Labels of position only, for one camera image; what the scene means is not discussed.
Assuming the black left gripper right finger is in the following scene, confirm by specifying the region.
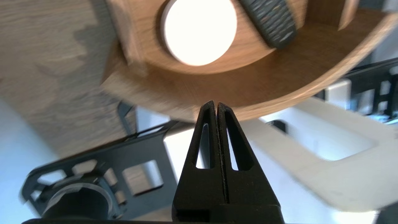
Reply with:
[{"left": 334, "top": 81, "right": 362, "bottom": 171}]
[{"left": 217, "top": 102, "right": 281, "bottom": 208}]

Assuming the black TV remote control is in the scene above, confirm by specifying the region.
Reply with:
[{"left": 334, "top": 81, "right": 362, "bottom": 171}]
[{"left": 239, "top": 0, "right": 297, "bottom": 49}]

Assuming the curved wooden table drawer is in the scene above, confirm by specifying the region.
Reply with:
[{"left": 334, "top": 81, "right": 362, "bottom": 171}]
[{"left": 101, "top": 0, "right": 398, "bottom": 122}]

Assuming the white round smart speaker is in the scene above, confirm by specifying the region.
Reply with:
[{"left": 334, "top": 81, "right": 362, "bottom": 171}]
[{"left": 161, "top": 0, "right": 238, "bottom": 66}]

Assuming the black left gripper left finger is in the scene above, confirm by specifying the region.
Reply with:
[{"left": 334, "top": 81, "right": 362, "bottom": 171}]
[{"left": 172, "top": 100, "right": 229, "bottom": 222}]

